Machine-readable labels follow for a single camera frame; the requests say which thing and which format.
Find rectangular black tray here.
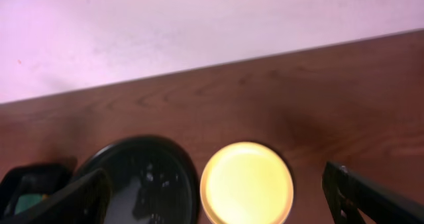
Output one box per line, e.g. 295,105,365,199
1,163,72,219

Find round black tray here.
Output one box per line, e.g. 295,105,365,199
74,135,199,224

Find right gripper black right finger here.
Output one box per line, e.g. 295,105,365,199
321,162,423,224

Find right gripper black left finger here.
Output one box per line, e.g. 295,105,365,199
1,170,111,224

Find yellow plate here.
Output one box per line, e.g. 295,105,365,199
199,142,294,224

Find green yellow sponge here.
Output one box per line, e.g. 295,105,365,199
15,194,48,215

